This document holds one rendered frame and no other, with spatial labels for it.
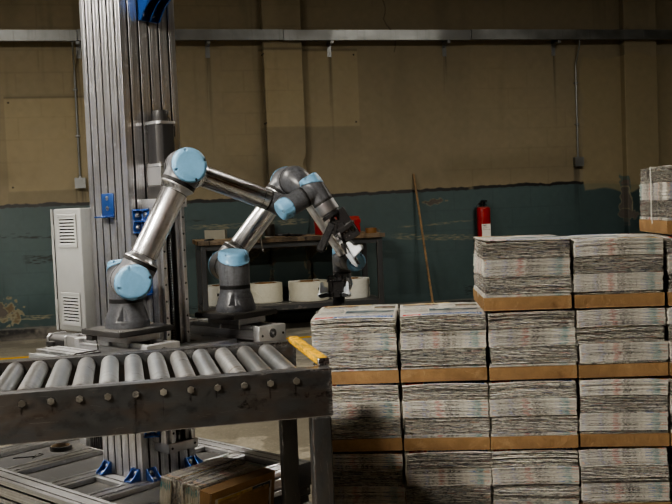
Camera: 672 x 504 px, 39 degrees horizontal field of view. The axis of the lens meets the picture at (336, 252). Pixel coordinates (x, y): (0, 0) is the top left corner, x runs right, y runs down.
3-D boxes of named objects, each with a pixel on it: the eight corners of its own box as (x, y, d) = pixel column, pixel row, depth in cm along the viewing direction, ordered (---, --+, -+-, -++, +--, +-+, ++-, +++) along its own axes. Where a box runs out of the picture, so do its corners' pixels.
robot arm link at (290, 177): (306, 158, 364) (374, 261, 375) (297, 160, 374) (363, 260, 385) (283, 175, 361) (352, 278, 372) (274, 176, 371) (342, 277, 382)
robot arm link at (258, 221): (208, 270, 363) (291, 159, 373) (199, 268, 377) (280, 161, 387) (232, 288, 366) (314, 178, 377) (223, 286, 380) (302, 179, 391)
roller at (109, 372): (119, 370, 276) (118, 353, 276) (119, 402, 230) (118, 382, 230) (101, 372, 275) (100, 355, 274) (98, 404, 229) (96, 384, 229)
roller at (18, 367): (25, 378, 270) (24, 360, 270) (6, 412, 224) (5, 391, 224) (7, 379, 269) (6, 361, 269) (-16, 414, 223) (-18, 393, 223)
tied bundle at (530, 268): (472, 301, 349) (470, 238, 348) (553, 298, 348) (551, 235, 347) (483, 313, 312) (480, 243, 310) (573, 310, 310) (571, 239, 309)
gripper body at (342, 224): (360, 235, 329) (341, 206, 329) (339, 248, 330) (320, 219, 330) (361, 234, 336) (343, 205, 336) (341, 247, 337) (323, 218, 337)
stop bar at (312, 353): (299, 342, 284) (299, 335, 284) (330, 365, 242) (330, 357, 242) (288, 342, 283) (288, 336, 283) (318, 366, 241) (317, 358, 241)
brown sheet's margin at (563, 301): (473, 299, 349) (472, 287, 349) (552, 296, 348) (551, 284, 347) (483, 311, 311) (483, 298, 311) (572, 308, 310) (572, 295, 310)
